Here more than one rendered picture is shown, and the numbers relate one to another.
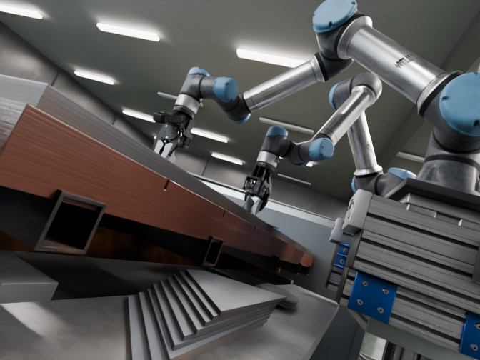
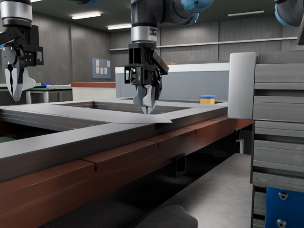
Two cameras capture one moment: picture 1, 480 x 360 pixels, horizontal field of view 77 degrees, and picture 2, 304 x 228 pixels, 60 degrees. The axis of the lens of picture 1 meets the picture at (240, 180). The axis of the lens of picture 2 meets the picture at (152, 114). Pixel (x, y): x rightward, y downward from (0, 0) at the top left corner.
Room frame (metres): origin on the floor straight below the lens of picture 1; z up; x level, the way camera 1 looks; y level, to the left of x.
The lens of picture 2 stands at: (0.31, -0.23, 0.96)
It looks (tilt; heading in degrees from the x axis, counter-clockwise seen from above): 7 degrees down; 10
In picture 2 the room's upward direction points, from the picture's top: straight up
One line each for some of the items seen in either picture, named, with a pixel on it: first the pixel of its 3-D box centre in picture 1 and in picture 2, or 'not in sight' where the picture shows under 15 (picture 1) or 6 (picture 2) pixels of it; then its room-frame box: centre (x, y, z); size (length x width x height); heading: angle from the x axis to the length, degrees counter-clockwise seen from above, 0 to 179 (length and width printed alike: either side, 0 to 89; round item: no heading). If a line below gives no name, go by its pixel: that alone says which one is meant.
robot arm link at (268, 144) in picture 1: (274, 142); (145, 8); (1.08, -0.07, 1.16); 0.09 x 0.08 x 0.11; 113
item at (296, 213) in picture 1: (283, 215); (222, 69); (2.08, -0.37, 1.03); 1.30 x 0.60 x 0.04; 65
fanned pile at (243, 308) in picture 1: (206, 300); not in sight; (0.41, -0.01, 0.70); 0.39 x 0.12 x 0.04; 155
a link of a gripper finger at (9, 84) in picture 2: (161, 156); (19, 84); (0.98, 0.27, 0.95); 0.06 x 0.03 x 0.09; 155
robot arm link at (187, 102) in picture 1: (186, 106); (16, 14); (0.98, 0.26, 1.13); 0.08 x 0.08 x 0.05
